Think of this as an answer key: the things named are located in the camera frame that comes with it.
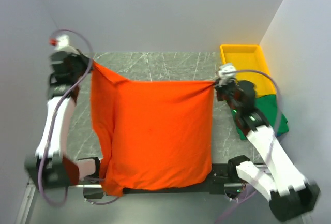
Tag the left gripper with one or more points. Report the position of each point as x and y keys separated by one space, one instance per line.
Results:
x=78 y=55

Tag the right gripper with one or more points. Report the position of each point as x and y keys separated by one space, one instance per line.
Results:
x=222 y=83

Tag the orange t shirt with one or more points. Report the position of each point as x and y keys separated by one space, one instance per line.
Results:
x=153 y=135

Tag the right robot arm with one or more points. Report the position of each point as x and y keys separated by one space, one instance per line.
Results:
x=287 y=191

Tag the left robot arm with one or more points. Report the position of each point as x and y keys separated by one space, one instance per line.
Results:
x=50 y=167

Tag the folded green t shirt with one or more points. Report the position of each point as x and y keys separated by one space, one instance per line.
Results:
x=267 y=114

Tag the yellow plastic bin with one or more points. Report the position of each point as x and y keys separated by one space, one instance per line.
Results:
x=249 y=56

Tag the black base beam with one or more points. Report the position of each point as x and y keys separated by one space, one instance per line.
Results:
x=217 y=182

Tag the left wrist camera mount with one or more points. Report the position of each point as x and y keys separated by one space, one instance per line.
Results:
x=61 y=43

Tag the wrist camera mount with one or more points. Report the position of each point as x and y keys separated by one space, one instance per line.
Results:
x=226 y=71
x=61 y=43

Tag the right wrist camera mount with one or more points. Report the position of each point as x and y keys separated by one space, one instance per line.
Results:
x=226 y=71

